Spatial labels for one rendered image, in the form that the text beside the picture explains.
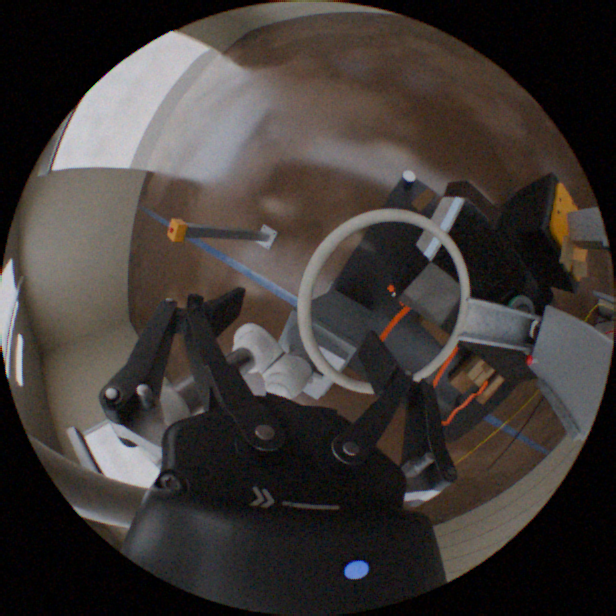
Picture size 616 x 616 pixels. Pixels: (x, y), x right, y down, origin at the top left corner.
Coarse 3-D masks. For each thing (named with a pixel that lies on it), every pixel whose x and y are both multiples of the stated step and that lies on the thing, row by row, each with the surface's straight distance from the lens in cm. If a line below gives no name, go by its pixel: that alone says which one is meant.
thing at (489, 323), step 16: (480, 304) 62; (496, 304) 66; (480, 320) 68; (496, 320) 72; (512, 320) 77; (528, 320) 83; (464, 336) 63; (480, 336) 69; (496, 336) 74; (512, 336) 79; (528, 336) 85
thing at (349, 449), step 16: (400, 384) 13; (384, 400) 11; (400, 400) 12; (368, 416) 8; (384, 416) 9; (352, 432) 7; (368, 432) 8; (336, 448) 6; (352, 448) 6; (368, 448) 7; (336, 464) 6; (352, 464) 6
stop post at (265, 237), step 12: (180, 228) 133; (192, 228) 140; (204, 228) 146; (216, 228) 154; (228, 228) 166; (240, 228) 181; (264, 228) 212; (180, 240) 137; (252, 240) 190; (264, 240) 204
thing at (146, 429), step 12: (144, 384) 8; (144, 396) 7; (156, 396) 8; (144, 408) 8; (156, 408) 8; (108, 420) 8; (132, 420) 8; (144, 420) 8; (156, 420) 8; (120, 432) 8; (132, 432) 7; (144, 432) 7; (156, 432) 7; (144, 444) 8; (156, 444) 7
